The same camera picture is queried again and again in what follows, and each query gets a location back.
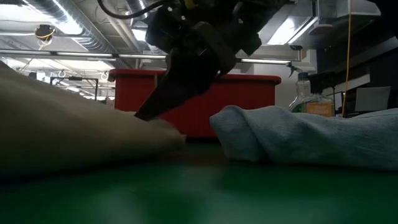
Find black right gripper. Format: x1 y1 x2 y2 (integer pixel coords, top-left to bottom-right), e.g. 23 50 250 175
134 0 287 122

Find beige garment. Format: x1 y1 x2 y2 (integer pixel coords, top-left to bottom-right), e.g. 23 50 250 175
0 60 187 178

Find light blue denim jeans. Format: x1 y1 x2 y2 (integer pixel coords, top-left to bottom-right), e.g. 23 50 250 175
210 105 398 172

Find red plastic laundry basket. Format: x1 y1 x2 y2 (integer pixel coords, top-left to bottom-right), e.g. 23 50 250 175
108 68 282 139

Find long LED light bar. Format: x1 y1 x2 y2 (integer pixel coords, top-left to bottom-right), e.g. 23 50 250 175
0 49 290 65

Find green table mat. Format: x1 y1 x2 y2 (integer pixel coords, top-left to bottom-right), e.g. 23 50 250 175
0 139 398 224

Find spray bottle with orange label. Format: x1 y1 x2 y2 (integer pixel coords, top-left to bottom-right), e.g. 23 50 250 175
287 60 335 118

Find yellow black ceiling device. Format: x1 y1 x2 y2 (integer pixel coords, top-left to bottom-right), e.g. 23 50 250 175
34 24 57 42

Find white board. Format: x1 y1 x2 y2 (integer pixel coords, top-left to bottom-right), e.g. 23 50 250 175
355 86 392 113

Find round silver ventilation duct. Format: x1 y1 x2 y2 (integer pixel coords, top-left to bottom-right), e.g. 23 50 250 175
126 0 149 20

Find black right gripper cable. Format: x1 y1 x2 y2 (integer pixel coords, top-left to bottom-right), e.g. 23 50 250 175
97 0 169 20

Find long corrugated silver duct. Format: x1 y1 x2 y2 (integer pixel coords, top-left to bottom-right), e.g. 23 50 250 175
26 0 116 54

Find black metal stand frame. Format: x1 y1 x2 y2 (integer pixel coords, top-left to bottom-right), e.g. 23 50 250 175
49 76 100 101

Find black metal table frame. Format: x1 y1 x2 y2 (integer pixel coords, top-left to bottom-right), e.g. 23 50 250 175
307 71 337 94

